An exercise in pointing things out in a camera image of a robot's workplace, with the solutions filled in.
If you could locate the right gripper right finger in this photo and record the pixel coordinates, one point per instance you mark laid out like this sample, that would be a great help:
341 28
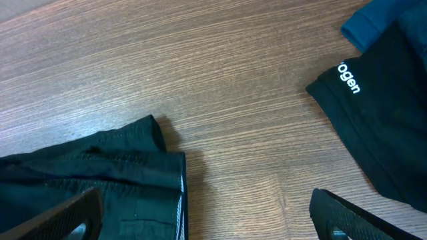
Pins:
335 218

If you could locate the black shorts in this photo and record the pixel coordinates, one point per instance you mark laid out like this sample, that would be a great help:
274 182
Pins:
143 185

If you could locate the blue t-shirt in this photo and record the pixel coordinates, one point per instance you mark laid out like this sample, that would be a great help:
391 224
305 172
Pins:
367 24

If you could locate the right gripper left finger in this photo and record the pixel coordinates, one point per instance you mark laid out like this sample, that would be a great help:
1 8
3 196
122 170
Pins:
79 217

